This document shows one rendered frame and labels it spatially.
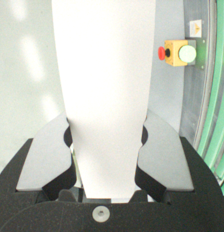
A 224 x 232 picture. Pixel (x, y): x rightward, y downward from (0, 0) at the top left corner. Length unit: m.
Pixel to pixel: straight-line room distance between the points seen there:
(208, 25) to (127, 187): 0.37
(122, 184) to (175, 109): 0.44
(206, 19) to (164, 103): 0.30
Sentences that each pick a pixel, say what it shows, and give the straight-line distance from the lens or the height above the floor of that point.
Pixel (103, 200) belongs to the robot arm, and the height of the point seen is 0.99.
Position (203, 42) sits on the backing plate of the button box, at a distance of 0.41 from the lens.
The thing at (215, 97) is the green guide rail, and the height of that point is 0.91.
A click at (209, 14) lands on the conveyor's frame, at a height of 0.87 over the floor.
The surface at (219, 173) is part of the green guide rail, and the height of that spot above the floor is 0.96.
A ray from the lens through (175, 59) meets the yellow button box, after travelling 0.41.
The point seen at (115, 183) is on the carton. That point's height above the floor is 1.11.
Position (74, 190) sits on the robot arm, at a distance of 0.48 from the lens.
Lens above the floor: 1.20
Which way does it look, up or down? 60 degrees down
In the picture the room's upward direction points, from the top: 179 degrees clockwise
